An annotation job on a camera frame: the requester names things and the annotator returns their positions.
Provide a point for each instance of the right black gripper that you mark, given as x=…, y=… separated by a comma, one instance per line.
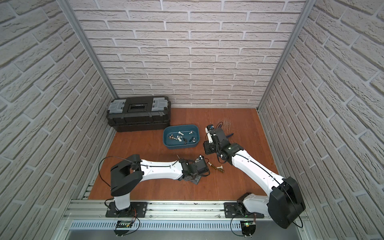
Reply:
x=207, y=144

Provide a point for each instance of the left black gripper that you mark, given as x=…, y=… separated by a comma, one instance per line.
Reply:
x=194, y=176

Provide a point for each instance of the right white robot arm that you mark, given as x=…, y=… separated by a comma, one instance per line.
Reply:
x=283, y=201

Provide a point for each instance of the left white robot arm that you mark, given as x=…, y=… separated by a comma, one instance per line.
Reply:
x=128, y=173

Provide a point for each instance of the teal plastic storage tray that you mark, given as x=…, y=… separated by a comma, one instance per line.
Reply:
x=189, y=131

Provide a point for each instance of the black plastic toolbox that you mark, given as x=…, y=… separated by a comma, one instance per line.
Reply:
x=139, y=113

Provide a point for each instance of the right circuit board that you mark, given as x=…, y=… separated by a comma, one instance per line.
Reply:
x=248, y=228

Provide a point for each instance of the circuit board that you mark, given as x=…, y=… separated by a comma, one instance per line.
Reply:
x=248, y=228
x=123, y=228

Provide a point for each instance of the left circuit board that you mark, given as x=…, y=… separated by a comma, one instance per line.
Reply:
x=123, y=228

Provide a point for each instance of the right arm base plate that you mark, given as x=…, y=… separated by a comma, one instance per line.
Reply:
x=236, y=210

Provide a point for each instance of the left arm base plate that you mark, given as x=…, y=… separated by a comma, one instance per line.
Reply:
x=137, y=209

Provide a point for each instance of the aluminium mounting rail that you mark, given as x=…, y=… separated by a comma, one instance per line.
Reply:
x=154, y=210

